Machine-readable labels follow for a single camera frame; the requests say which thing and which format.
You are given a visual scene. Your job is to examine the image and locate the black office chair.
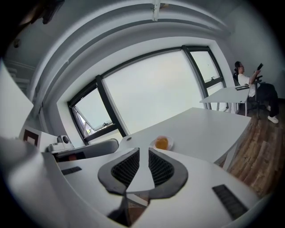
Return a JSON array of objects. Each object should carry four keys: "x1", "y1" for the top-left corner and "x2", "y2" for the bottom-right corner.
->
[{"x1": 232, "y1": 72, "x2": 271, "y2": 114}]

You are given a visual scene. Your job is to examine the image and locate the orange-brown food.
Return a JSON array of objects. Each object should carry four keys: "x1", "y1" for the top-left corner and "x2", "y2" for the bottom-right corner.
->
[{"x1": 155, "y1": 137, "x2": 169, "y2": 150}]

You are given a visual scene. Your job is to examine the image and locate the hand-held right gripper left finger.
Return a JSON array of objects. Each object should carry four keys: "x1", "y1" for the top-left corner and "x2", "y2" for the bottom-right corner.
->
[{"x1": 98, "y1": 147, "x2": 140, "y2": 196}]

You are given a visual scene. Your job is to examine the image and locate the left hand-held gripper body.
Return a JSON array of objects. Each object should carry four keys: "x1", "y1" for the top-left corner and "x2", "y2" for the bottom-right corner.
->
[{"x1": 19, "y1": 125, "x2": 74, "y2": 155}]

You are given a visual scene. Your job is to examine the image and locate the white ceiling rail bracket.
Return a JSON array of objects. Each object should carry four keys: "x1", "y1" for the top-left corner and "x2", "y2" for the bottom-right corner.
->
[{"x1": 150, "y1": 0, "x2": 161, "y2": 22}]

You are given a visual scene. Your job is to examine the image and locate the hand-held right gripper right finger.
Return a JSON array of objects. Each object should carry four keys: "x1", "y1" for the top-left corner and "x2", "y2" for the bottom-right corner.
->
[{"x1": 148, "y1": 147, "x2": 189, "y2": 200}]

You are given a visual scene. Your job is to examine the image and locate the black framed window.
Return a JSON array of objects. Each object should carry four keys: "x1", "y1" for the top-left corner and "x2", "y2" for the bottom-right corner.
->
[{"x1": 67, "y1": 45, "x2": 227, "y2": 143}]

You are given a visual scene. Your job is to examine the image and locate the grey chair backrest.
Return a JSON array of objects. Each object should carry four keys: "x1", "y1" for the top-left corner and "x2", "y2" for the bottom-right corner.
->
[{"x1": 85, "y1": 138, "x2": 120, "y2": 159}]

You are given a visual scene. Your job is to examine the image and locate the white desk with legs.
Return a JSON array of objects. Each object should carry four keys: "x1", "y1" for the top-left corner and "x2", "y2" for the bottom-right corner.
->
[{"x1": 199, "y1": 85, "x2": 251, "y2": 117}]

